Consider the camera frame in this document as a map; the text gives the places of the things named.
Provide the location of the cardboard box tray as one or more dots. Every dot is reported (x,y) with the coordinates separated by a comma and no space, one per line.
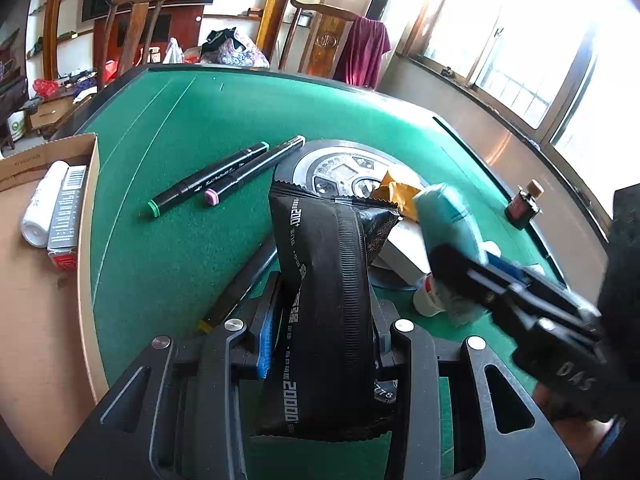
(52,375)

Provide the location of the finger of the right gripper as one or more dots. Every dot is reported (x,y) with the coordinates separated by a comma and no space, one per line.
(513,271)
(469,278)

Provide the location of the black snack packet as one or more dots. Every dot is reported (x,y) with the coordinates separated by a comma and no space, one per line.
(321,381)

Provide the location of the person's right hand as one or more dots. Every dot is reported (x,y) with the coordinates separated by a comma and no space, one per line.
(583,437)

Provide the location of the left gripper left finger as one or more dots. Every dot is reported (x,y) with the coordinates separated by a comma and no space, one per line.
(174,413)

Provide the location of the tall white medicine box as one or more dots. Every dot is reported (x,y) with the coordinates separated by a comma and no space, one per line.
(64,228)

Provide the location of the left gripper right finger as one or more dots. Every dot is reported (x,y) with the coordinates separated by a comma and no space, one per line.
(458,411)

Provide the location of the red label white bottle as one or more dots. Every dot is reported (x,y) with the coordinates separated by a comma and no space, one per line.
(426,300)

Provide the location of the white square bottle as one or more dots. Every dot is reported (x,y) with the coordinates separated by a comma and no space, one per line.
(404,253)

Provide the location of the maroon cloth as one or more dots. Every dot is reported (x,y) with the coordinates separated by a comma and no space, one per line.
(360,62)

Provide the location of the red plastic bag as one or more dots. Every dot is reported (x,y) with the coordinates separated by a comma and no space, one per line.
(45,88)

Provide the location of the small dark perfume bottle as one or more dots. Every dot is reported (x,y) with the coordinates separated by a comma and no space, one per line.
(524,207)

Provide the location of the yellow crumpled packet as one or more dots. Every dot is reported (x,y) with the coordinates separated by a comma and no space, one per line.
(399,187)

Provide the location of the green capped black marker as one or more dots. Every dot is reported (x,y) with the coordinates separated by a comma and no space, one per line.
(195,183)

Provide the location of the wooden chair with cloth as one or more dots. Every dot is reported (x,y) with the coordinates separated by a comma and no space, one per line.
(323,43)

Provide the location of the teal cartoon pouch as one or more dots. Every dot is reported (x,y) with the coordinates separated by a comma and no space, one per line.
(445,220)

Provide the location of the yellow capped black marker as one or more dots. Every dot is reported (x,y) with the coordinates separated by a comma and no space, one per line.
(240,286)

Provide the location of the small white bottle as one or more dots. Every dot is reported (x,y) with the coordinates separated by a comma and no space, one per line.
(35,225)

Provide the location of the pink capped black marker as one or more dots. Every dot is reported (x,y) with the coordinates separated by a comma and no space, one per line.
(227,184)

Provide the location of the round table centre console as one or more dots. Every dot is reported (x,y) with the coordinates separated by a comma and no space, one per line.
(338,167)

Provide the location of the pile of clothes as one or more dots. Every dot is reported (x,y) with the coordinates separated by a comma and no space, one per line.
(232,47)

